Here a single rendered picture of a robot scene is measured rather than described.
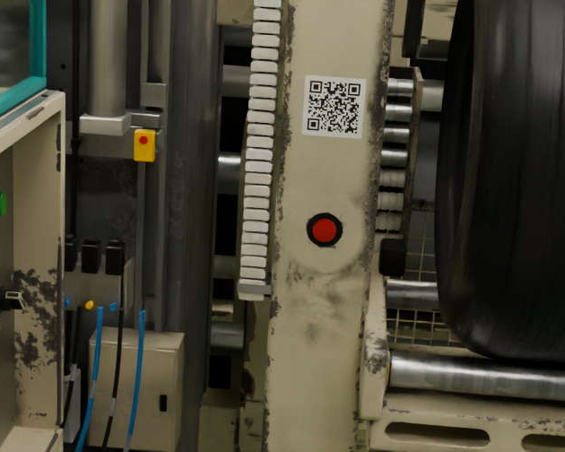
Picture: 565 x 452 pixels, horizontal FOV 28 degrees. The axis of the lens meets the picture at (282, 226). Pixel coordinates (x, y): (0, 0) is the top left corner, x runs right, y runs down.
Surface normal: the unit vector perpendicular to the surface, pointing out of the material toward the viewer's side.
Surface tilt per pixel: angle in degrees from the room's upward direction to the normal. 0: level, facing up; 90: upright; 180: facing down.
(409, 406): 0
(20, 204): 90
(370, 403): 90
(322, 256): 90
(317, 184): 90
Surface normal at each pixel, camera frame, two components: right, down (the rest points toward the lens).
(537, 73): -0.30, -0.17
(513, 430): -0.07, 0.29
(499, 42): -0.69, -0.29
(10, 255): 1.00, 0.07
